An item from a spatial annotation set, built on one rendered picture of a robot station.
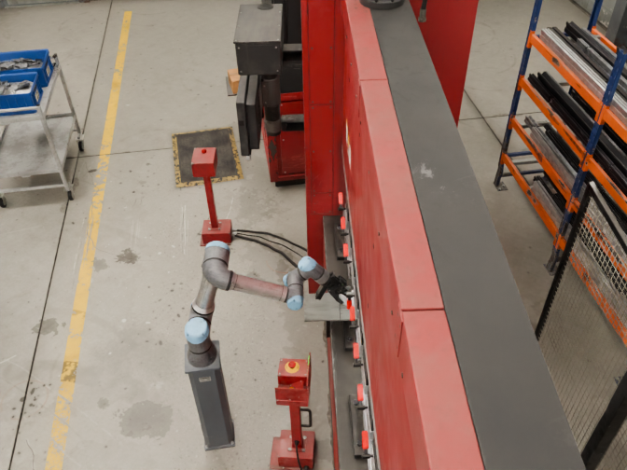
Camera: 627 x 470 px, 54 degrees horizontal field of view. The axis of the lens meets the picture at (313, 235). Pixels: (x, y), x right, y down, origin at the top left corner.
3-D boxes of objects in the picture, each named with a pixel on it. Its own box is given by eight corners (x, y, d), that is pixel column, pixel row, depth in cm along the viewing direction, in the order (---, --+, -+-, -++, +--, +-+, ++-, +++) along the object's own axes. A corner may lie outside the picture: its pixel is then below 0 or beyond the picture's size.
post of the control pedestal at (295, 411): (293, 439, 354) (289, 384, 317) (302, 439, 353) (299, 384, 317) (292, 448, 350) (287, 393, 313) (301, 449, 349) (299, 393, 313)
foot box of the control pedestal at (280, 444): (273, 436, 368) (271, 426, 360) (315, 439, 366) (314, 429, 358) (269, 469, 353) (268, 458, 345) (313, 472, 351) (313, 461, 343)
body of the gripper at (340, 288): (348, 291, 301) (332, 279, 295) (335, 299, 305) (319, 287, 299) (347, 280, 307) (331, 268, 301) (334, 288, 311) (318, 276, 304)
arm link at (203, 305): (185, 331, 314) (204, 256, 279) (189, 309, 325) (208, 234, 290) (209, 335, 316) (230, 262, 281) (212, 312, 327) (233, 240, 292)
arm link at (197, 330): (186, 353, 306) (181, 336, 297) (189, 332, 316) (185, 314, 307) (210, 352, 306) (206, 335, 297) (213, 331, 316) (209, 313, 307)
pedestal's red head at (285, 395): (280, 371, 323) (278, 351, 311) (311, 373, 322) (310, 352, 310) (276, 405, 308) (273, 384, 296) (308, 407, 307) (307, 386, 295)
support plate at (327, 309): (303, 295, 319) (303, 293, 318) (355, 293, 319) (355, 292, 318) (304, 322, 305) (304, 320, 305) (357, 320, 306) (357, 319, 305)
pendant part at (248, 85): (245, 117, 401) (241, 65, 377) (264, 116, 401) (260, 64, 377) (241, 157, 368) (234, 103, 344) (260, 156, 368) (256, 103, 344)
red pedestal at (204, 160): (202, 229, 507) (187, 145, 451) (232, 228, 507) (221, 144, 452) (200, 246, 492) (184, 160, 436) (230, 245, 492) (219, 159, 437)
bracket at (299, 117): (282, 123, 413) (281, 114, 408) (318, 122, 413) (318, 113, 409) (281, 158, 383) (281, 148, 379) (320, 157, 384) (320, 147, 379)
